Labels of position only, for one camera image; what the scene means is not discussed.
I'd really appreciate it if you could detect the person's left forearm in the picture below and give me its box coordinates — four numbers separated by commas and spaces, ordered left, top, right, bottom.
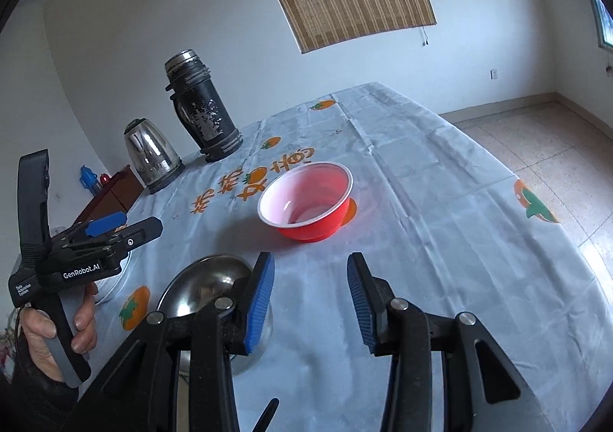
0, 355, 80, 432

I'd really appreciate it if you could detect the steel electric kettle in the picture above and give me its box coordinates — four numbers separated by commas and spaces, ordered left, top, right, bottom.
123, 118, 186, 194

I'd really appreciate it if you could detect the black worn thermos flask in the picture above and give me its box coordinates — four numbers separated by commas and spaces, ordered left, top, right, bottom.
165, 49, 243, 163

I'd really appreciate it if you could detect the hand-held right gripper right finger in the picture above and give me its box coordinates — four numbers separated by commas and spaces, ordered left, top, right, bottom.
346, 251, 551, 432

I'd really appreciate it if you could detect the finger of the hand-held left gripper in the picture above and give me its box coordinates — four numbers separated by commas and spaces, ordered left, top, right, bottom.
52, 212, 128, 243
89, 216, 164, 253

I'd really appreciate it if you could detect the white floral plate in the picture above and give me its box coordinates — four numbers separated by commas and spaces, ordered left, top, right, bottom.
93, 245, 133, 306

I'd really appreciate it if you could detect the person's left hand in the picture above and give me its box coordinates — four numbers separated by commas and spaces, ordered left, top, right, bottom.
19, 281, 99, 385

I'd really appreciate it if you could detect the window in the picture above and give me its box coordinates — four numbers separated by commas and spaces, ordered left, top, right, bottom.
582, 0, 613, 49

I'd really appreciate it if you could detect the red plastic bowl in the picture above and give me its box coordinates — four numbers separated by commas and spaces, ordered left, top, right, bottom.
257, 162, 354, 243

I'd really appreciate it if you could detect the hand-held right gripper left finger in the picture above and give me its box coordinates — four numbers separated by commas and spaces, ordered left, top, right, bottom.
79, 251, 276, 432

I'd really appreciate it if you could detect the brown wooden cabinet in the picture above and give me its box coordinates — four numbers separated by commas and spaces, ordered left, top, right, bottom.
72, 164, 147, 227

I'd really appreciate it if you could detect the blue thermos bottle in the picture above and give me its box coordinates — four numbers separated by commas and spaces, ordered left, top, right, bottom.
79, 164, 100, 195

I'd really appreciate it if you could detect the large steel bowl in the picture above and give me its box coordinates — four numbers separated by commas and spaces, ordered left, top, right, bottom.
156, 254, 274, 375

